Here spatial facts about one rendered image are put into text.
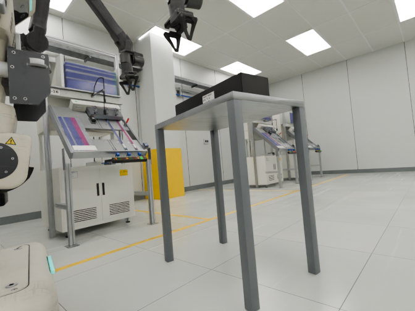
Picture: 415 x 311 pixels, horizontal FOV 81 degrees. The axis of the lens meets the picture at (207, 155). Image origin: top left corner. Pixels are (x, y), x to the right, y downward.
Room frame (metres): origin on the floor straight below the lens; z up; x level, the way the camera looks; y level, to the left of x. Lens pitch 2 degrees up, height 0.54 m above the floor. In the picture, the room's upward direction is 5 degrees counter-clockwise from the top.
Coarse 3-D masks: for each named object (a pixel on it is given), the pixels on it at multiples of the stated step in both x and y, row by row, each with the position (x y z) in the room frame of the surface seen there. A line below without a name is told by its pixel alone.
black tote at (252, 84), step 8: (240, 72) 1.01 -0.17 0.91; (224, 80) 1.09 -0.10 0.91; (232, 80) 1.05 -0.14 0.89; (240, 80) 1.01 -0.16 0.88; (248, 80) 1.03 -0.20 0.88; (256, 80) 1.06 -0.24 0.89; (264, 80) 1.09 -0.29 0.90; (208, 88) 1.19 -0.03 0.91; (216, 88) 1.14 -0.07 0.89; (224, 88) 1.09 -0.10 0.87; (232, 88) 1.05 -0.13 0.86; (240, 88) 1.01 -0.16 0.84; (248, 88) 1.03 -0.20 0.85; (256, 88) 1.06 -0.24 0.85; (264, 88) 1.09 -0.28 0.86; (200, 96) 1.25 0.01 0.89; (208, 96) 1.19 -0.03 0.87; (216, 96) 1.14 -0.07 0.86; (184, 104) 1.38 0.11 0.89; (192, 104) 1.31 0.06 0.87; (200, 104) 1.25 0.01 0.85; (176, 112) 1.46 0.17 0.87
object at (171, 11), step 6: (174, 0) 0.81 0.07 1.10; (180, 0) 0.82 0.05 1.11; (168, 6) 0.83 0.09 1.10; (174, 6) 0.81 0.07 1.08; (180, 6) 0.81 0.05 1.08; (174, 12) 0.80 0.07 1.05; (186, 12) 0.80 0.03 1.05; (192, 12) 0.81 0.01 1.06; (168, 24) 0.85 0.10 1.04; (180, 24) 0.84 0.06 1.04
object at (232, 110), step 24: (240, 96) 0.91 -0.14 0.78; (264, 96) 0.99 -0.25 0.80; (168, 120) 1.31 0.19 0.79; (192, 120) 1.25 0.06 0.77; (216, 120) 1.31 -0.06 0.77; (240, 120) 0.90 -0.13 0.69; (216, 144) 1.67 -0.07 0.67; (240, 144) 0.90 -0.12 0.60; (216, 168) 1.66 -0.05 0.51; (240, 168) 0.89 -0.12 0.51; (168, 192) 1.44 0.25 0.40; (216, 192) 1.68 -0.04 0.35; (240, 192) 0.89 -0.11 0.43; (168, 216) 1.43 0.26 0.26; (240, 216) 0.90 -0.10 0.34; (312, 216) 1.14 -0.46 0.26; (168, 240) 1.43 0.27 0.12; (240, 240) 0.91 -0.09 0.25; (312, 240) 1.13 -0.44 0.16; (312, 264) 1.14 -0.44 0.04
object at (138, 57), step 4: (128, 40) 1.25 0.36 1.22; (128, 44) 1.25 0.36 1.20; (128, 48) 1.26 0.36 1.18; (120, 52) 1.30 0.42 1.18; (128, 52) 1.30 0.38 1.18; (132, 52) 1.30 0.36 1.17; (136, 52) 1.31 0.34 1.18; (136, 56) 1.32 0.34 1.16; (140, 56) 1.33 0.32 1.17; (136, 60) 1.31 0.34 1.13; (140, 60) 1.33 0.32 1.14; (144, 60) 1.34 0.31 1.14; (132, 64) 1.33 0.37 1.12; (136, 64) 1.33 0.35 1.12; (140, 64) 1.34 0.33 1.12
